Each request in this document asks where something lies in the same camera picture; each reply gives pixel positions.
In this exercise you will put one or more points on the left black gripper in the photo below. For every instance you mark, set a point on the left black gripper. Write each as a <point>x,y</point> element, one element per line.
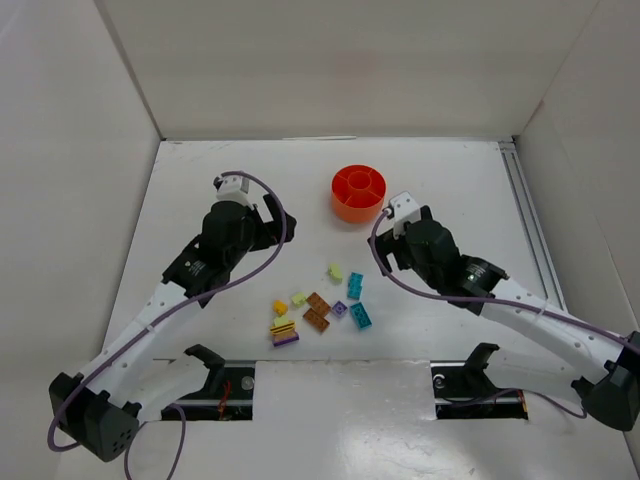
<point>267,220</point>

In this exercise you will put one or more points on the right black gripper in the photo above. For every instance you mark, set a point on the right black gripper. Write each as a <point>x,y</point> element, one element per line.
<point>392,245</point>

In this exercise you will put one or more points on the teal lego brick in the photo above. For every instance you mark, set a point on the teal lego brick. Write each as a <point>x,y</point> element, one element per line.
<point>360,316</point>
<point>355,286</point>

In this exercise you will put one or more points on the light green sloped lego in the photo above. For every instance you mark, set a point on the light green sloped lego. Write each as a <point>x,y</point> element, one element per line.
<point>335,273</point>

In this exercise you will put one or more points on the light green small lego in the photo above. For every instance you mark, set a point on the light green small lego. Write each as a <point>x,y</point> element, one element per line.
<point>298,299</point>

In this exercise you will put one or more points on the yellow lego brick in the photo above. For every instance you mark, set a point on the yellow lego brick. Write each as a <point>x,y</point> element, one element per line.
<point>279,308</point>

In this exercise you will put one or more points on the purple square lego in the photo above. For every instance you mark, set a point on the purple square lego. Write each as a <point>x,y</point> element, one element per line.
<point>339,309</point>

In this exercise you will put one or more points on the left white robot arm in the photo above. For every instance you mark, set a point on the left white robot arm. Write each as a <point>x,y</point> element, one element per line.
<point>103,406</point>

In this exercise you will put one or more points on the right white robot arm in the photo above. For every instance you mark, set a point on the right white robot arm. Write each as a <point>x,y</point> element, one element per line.
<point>606,363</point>

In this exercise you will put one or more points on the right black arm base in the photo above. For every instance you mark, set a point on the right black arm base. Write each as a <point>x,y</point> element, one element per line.
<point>461,395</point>

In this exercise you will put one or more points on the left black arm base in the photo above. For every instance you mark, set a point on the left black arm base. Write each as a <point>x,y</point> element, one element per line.
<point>226,397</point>

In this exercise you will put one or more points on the orange round divided container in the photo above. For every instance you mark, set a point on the orange round divided container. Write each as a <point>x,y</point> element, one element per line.
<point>357,194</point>

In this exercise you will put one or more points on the brown lego plate upper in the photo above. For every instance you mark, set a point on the brown lego plate upper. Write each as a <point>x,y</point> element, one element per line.
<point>318,304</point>

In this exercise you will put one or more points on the brown lego plate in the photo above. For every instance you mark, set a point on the brown lego plate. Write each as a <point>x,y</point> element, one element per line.
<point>318,304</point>
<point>317,321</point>

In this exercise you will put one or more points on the striped stacked lego figure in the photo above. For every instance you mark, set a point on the striped stacked lego figure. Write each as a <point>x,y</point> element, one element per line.
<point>283,331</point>

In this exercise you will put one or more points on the brown lego plate lower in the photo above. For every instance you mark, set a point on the brown lego plate lower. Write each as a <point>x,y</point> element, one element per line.
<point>317,321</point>

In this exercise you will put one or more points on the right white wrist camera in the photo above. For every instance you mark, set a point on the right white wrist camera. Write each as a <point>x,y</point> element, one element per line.
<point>404,210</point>

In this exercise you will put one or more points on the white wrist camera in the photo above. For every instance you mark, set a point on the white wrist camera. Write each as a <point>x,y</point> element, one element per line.
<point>404,210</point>
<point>234,188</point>

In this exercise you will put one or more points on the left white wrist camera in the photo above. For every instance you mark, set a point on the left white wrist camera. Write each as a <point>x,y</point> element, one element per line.
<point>234,188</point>

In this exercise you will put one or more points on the aluminium rail right side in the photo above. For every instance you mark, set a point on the aluminium rail right side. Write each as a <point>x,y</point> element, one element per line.
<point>531,224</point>

